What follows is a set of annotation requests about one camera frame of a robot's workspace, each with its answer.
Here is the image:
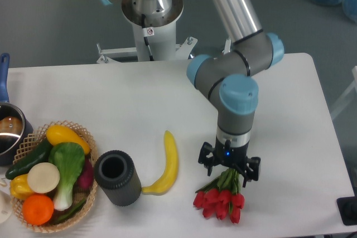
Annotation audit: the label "green cucumber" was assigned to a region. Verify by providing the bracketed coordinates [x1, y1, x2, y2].
[5, 138, 52, 180]

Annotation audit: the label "yellow squash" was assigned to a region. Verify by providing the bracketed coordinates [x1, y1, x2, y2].
[46, 125, 90, 155]

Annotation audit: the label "orange fruit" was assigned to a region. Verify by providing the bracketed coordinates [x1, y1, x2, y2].
[22, 194, 54, 225]

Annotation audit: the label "woven wicker basket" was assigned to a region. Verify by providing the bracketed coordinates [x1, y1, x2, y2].
[11, 120, 98, 234]

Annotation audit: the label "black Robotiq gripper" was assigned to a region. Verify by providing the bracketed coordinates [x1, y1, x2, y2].
[198, 140, 261, 187]

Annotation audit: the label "white round radish slice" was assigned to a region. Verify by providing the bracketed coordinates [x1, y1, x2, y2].
[27, 162, 60, 193]

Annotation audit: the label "black device at table edge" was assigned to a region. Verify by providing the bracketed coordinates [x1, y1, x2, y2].
[336, 196, 356, 226]

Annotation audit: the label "blue handled saucepan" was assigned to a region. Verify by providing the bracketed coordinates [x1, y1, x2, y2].
[1, 53, 33, 166]

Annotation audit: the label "green bok choy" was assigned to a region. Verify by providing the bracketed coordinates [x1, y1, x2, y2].
[49, 142, 85, 211]

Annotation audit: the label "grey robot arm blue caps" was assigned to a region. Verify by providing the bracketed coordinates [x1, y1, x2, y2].
[101, 0, 284, 182]

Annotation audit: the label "green chili pepper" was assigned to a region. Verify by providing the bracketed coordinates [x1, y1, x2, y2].
[52, 198, 86, 225]

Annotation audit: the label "yellow bell pepper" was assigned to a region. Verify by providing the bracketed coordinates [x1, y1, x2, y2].
[10, 174, 35, 200]

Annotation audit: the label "yellow banana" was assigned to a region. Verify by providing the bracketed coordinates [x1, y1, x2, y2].
[142, 130, 179, 195]

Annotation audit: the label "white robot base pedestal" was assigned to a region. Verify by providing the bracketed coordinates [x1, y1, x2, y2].
[97, 0, 198, 64]

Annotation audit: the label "red tulip bouquet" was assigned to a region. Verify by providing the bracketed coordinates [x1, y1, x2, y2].
[193, 168, 245, 224]

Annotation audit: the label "purple sweet potato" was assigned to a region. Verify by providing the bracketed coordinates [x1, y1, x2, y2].
[77, 158, 94, 190]

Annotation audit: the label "white garlic piece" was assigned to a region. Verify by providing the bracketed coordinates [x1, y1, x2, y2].
[0, 178, 7, 187]

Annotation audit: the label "dark grey ribbed vase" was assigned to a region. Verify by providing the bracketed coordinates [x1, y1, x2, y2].
[94, 150, 142, 207]

